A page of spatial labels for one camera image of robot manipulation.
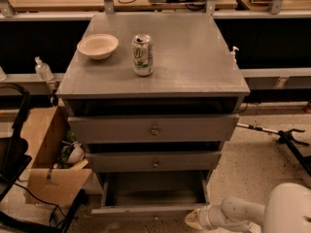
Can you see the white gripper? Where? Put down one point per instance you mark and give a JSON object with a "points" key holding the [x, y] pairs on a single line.
{"points": [[204, 216]]}

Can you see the grey middle drawer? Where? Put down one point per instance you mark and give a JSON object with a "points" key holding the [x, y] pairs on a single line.
{"points": [[109, 162]]}

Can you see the white cup in box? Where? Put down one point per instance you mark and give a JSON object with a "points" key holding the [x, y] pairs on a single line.
{"points": [[77, 154]]}

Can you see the brown cardboard box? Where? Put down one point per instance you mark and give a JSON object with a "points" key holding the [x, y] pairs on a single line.
{"points": [[44, 131]]}

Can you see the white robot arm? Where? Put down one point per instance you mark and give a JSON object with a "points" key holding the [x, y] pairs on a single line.
{"points": [[287, 210]]}

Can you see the black chair frame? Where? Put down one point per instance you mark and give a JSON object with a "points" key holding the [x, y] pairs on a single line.
{"points": [[14, 160]]}

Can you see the silver metal rod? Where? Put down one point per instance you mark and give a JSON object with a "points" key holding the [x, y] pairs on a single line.
{"points": [[257, 128]]}

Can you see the grey wooden drawer cabinet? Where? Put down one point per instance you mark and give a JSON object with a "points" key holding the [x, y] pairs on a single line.
{"points": [[193, 75]]}

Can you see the white ceramic bowl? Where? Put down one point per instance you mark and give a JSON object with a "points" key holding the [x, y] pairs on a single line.
{"points": [[98, 46]]}

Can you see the white pump bottle right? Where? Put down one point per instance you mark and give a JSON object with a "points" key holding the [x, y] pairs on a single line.
{"points": [[234, 52]]}

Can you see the grey bottom drawer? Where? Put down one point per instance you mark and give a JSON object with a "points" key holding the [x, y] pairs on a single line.
{"points": [[161, 194]]}

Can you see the clear sanitizer bottle left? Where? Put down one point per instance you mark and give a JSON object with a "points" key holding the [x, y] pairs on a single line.
{"points": [[43, 70]]}

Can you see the grey drawer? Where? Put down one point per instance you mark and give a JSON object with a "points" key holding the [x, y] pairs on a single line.
{"points": [[109, 162], [161, 194], [151, 129]]}

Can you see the green white soda can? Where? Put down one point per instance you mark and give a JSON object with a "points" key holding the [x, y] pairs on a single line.
{"points": [[142, 55]]}

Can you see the grey top drawer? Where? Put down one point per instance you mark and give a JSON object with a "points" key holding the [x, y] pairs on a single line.
{"points": [[151, 129]]}

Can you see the wooden workbench right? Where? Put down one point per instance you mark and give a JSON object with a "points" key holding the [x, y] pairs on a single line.
{"points": [[286, 5]]}

